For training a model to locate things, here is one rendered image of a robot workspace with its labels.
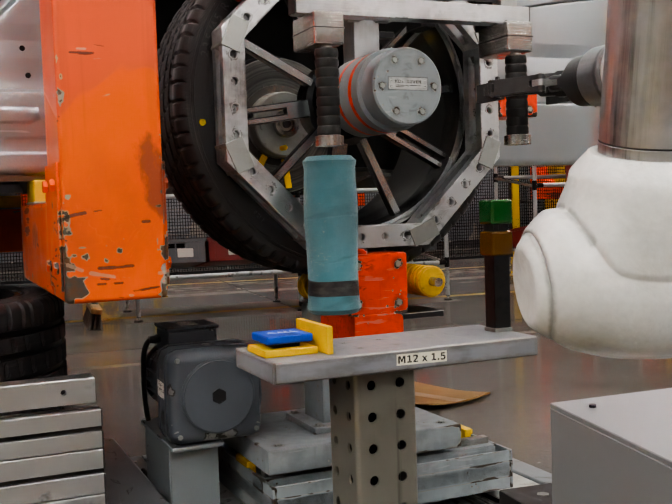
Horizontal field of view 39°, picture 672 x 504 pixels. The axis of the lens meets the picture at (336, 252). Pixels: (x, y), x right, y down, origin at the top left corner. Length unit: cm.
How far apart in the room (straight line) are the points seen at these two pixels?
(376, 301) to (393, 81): 40
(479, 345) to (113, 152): 64
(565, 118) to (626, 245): 164
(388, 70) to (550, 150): 101
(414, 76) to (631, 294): 76
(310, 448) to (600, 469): 80
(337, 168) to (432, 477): 64
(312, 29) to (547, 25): 119
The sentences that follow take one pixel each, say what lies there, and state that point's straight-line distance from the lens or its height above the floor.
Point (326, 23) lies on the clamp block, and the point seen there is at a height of 93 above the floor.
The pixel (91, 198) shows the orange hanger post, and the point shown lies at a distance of 152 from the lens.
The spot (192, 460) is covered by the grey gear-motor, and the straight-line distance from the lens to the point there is 182.
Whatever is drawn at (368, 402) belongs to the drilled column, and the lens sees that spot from 139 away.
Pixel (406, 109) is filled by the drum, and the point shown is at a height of 81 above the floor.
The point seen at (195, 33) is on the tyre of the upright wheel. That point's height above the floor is 96.
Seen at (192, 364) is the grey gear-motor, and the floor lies 38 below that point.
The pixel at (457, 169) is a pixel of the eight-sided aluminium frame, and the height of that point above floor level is 72.
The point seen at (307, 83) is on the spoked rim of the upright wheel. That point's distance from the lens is 177.
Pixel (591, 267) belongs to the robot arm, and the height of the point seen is 59.
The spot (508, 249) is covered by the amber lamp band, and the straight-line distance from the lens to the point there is 151.
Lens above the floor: 66
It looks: 3 degrees down
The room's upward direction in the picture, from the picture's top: 2 degrees counter-clockwise
